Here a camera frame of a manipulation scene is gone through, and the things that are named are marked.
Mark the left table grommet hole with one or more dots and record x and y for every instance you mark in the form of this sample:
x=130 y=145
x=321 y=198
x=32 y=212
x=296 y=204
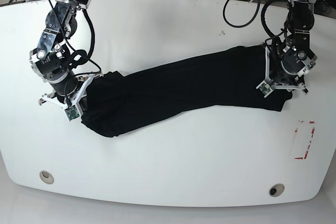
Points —
x=46 y=177

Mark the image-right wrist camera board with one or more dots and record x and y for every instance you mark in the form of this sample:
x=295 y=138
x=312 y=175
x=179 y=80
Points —
x=265 y=88

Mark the black t-shirt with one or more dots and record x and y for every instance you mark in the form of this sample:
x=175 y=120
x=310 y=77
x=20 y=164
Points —
x=120 y=104

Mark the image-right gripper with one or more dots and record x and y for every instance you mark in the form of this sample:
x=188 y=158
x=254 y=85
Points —
x=285 y=70

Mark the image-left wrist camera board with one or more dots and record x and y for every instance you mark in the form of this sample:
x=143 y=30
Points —
x=71 y=113

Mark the table grommet hole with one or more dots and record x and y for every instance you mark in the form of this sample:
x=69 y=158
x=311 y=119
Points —
x=46 y=177
x=276 y=190

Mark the red tape rectangle marking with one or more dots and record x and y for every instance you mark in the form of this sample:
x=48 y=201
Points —
x=302 y=139

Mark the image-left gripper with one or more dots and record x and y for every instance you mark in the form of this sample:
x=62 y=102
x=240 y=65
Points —
x=68 y=88

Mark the right table grommet hole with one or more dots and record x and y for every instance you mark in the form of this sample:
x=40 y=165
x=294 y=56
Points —
x=276 y=190

